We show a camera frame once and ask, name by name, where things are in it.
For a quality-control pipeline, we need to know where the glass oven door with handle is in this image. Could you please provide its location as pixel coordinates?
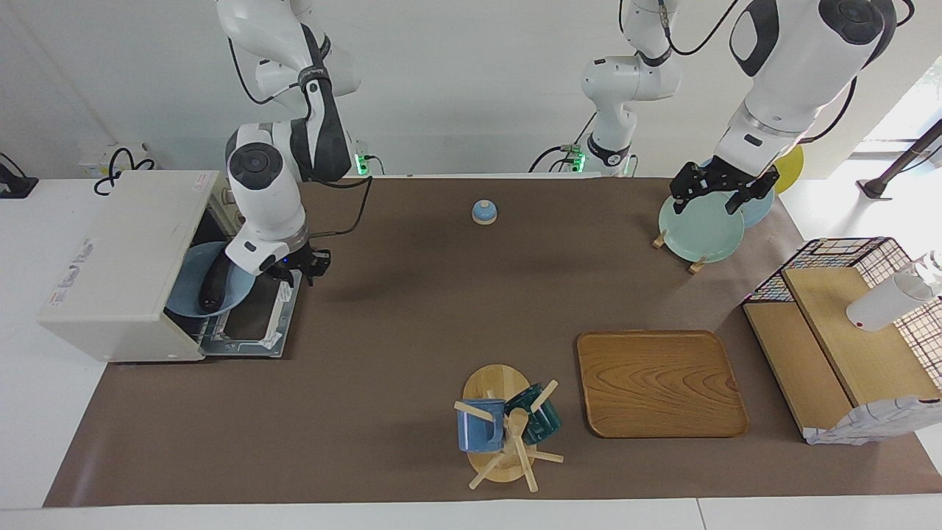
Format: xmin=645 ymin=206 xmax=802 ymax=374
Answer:
xmin=197 ymin=266 xmax=303 ymax=360

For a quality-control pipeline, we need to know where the dark purple eggplant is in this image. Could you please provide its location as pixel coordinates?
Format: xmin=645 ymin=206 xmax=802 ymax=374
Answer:
xmin=197 ymin=250 xmax=241 ymax=312

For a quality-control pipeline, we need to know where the light blue serving plate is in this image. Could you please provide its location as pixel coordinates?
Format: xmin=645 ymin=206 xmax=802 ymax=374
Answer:
xmin=166 ymin=241 xmax=258 ymax=319

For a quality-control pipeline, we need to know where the cream toaster oven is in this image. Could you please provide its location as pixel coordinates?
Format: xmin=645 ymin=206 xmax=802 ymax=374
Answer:
xmin=37 ymin=171 xmax=245 ymax=363

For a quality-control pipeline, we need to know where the light blue racked plate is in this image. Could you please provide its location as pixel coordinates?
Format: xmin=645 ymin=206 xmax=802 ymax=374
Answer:
xmin=699 ymin=158 xmax=775 ymax=227

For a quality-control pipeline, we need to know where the mint green plate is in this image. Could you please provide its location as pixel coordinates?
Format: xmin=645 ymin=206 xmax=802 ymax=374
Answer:
xmin=658 ymin=190 xmax=746 ymax=264

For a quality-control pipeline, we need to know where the wooden plate rack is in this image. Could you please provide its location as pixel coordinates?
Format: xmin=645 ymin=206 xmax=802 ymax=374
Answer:
xmin=652 ymin=230 xmax=707 ymax=275

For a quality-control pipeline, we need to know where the yellow plate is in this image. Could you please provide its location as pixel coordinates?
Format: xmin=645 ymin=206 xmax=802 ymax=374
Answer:
xmin=771 ymin=144 xmax=805 ymax=195

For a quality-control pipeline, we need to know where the brown table mat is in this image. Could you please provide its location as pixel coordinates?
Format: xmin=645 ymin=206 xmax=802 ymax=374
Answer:
xmin=43 ymin=177 xmax=942 ymax=509

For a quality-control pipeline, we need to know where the wooden step shelf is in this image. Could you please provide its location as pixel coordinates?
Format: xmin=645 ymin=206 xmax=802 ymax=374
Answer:
xmin=743 ymin=265 xmax=942 ymax=442

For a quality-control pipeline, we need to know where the black stand leg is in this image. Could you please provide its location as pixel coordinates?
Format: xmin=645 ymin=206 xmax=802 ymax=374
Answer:
xmin=857 ymin=118 xmax=942 ymax=199

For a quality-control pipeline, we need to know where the wooden tray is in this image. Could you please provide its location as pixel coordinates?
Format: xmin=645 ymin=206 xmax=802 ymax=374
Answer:
xmin=576 ymin=331 xmax=750 ymax=439

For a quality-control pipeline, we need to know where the white cup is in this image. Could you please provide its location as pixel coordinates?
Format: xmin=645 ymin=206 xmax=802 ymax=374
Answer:
xmin=846 ymin=250 xmax=942 ymax=332

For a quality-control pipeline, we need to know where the wooden mug tree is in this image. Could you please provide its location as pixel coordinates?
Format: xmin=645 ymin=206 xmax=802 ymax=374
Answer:
xmin=453 ymin=364 xmax=564 ymax=492

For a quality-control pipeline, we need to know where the blue mug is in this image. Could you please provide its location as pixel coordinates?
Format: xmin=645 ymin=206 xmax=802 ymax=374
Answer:
xmin=456 ymin=398 xmax=507 ymax=453

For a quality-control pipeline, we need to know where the dark green mug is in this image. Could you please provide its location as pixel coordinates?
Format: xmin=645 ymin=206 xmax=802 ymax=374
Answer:
xmin=504 ymin=383 xmax=563 ymax=445

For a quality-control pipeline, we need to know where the white patterned cloth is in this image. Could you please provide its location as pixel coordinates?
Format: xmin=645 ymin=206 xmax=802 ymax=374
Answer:
xmin=804 ymin=396 xmax=942 ymax=445

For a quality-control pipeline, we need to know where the black clamp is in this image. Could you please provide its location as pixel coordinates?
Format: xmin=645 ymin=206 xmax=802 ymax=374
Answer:
xmin=0 ymin=151 xmax=39 ymax=199

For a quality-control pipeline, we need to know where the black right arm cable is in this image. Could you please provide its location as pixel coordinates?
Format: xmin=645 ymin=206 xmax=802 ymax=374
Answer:
xmin=227 ymin=35 xmax=373 ymax=241

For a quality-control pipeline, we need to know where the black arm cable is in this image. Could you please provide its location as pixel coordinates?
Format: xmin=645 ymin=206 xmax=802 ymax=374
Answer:
xmin=227 ymin=35 xmax=373 ymax=241
xmin=618 ymin=0 xmax=917 ymax=144

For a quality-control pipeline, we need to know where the black wire basket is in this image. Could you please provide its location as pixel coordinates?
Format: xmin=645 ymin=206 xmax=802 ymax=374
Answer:
xmin=742 ymin=236 xmax=942 ymax=369

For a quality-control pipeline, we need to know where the black base cable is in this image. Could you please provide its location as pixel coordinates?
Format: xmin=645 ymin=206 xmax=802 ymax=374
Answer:
xmin=530 ymin=110 xmax=597 ymax=174

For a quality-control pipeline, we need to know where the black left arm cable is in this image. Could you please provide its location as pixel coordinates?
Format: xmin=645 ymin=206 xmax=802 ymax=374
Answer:
xmin=618 ymin=0 xmax=917 ymax=144

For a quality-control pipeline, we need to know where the black oven power cable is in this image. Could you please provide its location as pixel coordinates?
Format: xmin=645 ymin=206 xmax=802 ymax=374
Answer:
xmin=93 ymin=147 xmax=156 ymax=197

